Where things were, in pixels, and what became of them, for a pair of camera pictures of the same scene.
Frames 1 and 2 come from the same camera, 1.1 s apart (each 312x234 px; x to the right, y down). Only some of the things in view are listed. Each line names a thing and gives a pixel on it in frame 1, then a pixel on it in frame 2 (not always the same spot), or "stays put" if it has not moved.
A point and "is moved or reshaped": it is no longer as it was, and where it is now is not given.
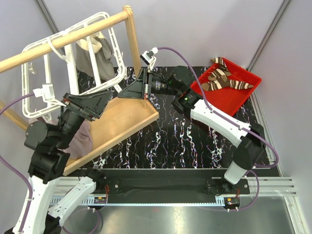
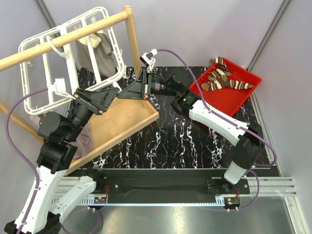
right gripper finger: x=135 y=88 stays put
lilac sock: x=82 y=143 stays put
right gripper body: x=148 y=87 stays put
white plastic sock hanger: x=49 y=108 is moved or reshaped
